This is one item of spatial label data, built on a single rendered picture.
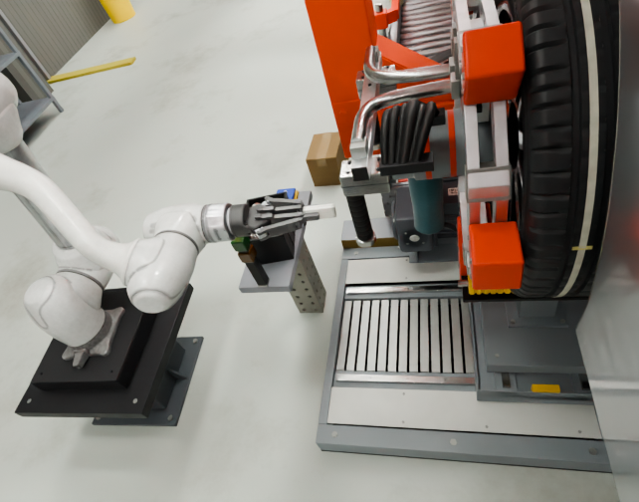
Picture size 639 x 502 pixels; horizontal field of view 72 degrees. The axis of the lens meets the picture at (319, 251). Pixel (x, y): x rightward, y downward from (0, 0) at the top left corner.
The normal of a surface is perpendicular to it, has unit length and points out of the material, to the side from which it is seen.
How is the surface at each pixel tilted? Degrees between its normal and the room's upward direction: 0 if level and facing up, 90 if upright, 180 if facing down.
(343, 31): 90
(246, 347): 0
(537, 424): 0
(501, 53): 35
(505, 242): 0
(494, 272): 90
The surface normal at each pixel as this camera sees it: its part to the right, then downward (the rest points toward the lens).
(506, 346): -0.26, -0.65
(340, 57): -0.14, 0.76
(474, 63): -0.29, -0.09
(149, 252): 0.18, -0.69
